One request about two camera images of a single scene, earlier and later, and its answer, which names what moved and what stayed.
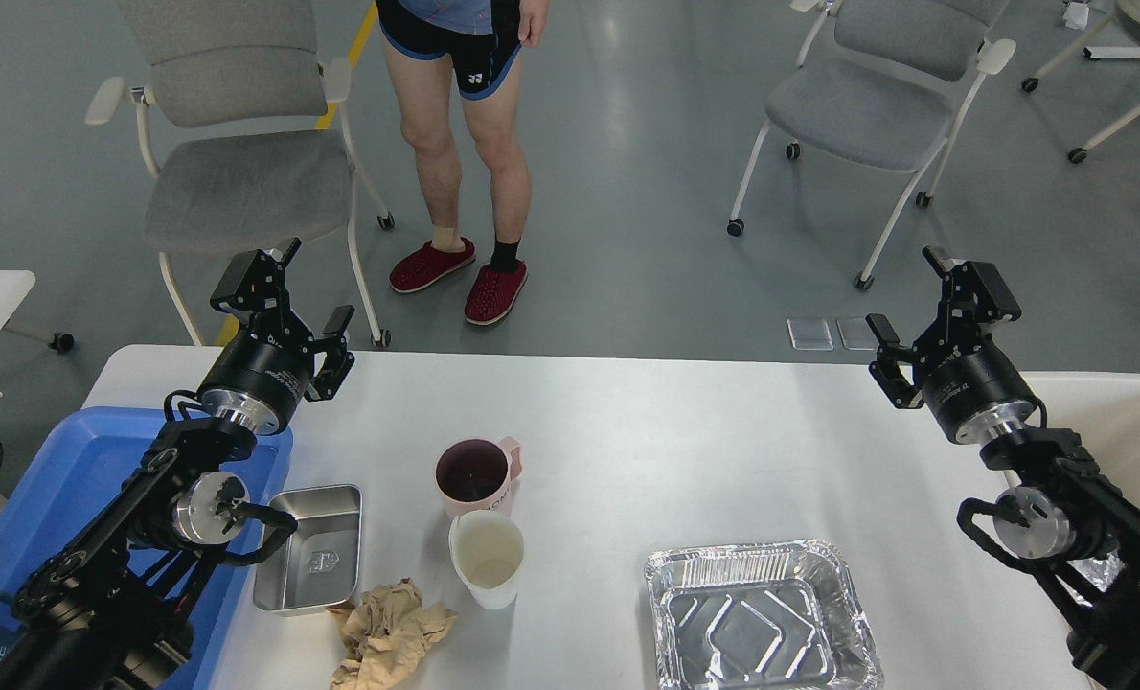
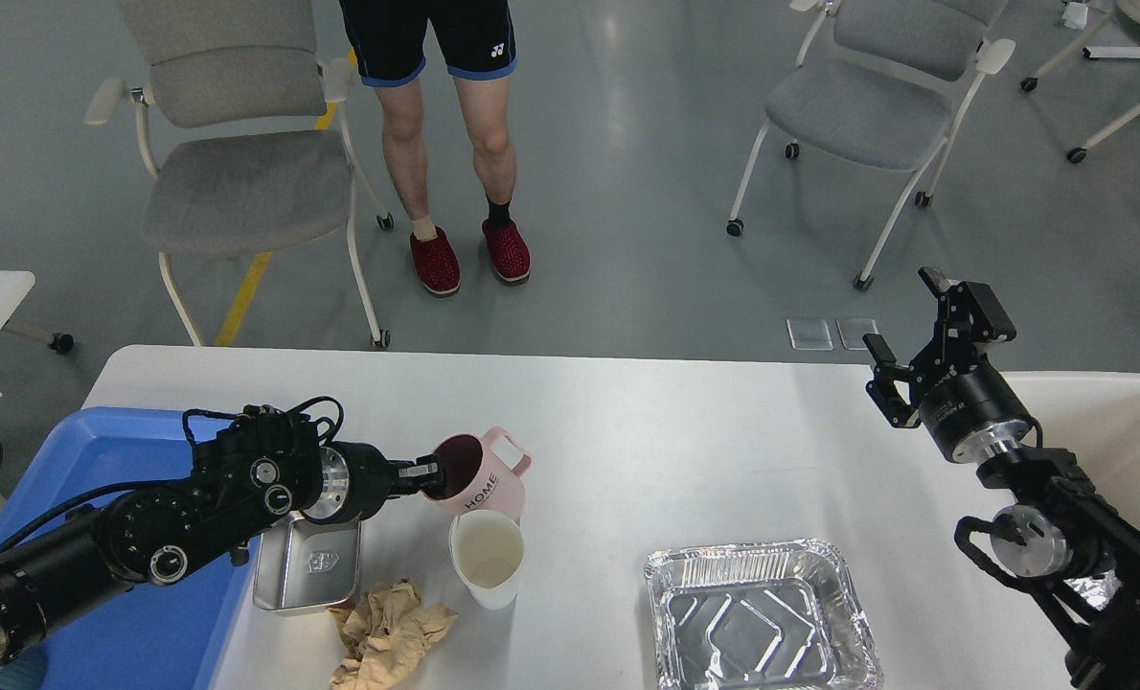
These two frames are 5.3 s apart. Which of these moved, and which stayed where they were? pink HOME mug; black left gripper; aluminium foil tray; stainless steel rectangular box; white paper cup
Moved: pink HOME mug; black left gripper
Stayed: stainless steel rectangular box; white paper cup; aluminium foil tray
